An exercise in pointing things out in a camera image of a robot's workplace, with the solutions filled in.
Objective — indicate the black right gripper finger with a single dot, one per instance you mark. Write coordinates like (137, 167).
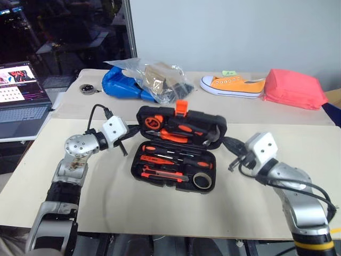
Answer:
(233, 141)
(235, 150)

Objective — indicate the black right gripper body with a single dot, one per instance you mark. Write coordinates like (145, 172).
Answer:
(246, 160)

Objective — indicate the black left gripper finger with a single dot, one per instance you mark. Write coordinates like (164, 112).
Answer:
(133, 135)
(132, 127)

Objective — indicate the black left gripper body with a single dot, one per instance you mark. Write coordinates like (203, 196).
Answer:
(122, 140)

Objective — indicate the black orange screwdriver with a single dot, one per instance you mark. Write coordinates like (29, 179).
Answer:
(199, 164)
(149, 148)

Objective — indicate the orange voltage tester pen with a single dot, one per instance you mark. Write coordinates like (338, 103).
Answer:
(154, 158)

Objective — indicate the orange black utility knife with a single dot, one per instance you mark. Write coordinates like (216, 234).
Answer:
(160, 174)

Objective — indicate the roll of tape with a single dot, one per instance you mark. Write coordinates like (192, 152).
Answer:
(197, 184)

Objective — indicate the black orange tool case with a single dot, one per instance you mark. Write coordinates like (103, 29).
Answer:
(186, 113)

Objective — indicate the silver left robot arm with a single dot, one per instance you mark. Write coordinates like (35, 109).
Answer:
(77, 146)

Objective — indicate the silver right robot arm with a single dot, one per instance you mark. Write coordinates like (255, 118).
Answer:
(301, 200)

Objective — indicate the black orange tape measure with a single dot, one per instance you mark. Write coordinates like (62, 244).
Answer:
(153, 122)

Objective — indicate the blue bag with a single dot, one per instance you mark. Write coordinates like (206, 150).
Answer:
(117, 84)

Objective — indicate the orange canvas sneaker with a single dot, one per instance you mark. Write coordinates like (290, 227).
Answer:
(231, 86)

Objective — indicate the clear plastic bag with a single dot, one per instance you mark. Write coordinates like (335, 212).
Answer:
(160, 77)

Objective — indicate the brown cardboard box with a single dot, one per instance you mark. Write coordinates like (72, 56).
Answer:
(154, 74)

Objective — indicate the small round metal tin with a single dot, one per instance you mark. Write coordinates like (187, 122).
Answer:
(88, 88)

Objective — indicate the green paper tag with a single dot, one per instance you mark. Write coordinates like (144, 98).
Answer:
(229, 72)

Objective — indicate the pink fabric bag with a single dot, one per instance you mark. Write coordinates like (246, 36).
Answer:
(293, 89)

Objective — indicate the dark blue object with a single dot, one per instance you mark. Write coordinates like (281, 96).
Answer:
(333, 113)

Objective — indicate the open laptop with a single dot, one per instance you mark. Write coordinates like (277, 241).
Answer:
(21, 117)

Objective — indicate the cardboard carton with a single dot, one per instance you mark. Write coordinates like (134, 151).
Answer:
(333, 97)

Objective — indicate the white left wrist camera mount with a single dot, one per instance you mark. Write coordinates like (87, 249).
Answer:
(114, 128)

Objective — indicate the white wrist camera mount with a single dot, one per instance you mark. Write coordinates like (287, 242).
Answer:
(262, 146)
(114, 128)

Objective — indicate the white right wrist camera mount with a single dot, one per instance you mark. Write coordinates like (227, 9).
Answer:
(262, 146)

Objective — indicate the silver window frame post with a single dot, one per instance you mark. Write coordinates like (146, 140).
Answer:
(130, 26)

